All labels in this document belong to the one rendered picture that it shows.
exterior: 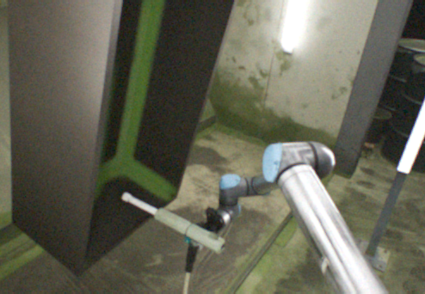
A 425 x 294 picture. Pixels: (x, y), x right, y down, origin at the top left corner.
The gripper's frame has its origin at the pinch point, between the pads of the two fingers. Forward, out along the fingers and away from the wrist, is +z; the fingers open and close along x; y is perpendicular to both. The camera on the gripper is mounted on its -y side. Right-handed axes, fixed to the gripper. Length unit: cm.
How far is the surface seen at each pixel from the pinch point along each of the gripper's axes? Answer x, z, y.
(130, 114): 54, -22, -30
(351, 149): -31, -185, 2
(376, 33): -21, -175, -82
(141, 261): 36, -22, 46
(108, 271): 45, -8, 48
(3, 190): 110, 3, 26
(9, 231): 100, 7, 45
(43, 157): 38, 39, -33
